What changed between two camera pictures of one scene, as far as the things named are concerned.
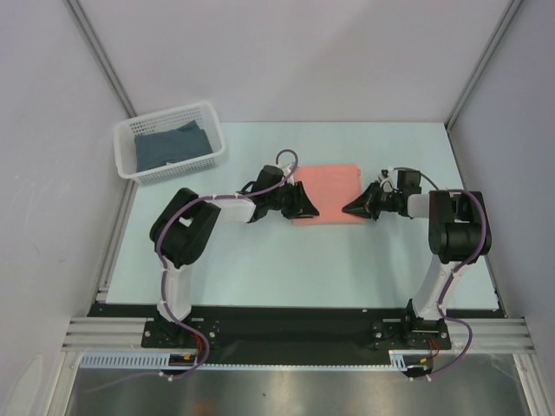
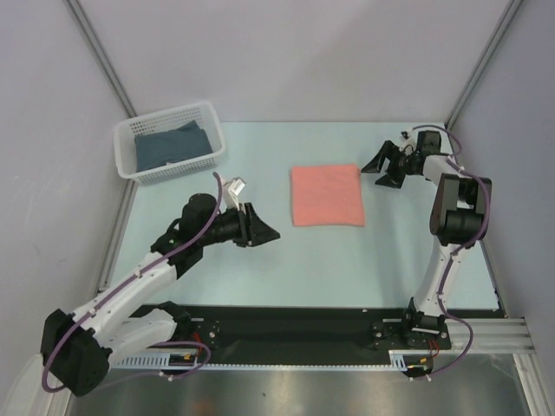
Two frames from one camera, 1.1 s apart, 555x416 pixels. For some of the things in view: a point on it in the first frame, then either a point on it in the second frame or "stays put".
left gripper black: x=294 y=190 → x=259 y=232
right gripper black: x=374 y=202 → x=395 y=163
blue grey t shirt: x=158 y=149 stays put
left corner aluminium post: x=77 y=11 stays put
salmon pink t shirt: x=330 y=188 stays put
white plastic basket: x=124 y=143 stays put
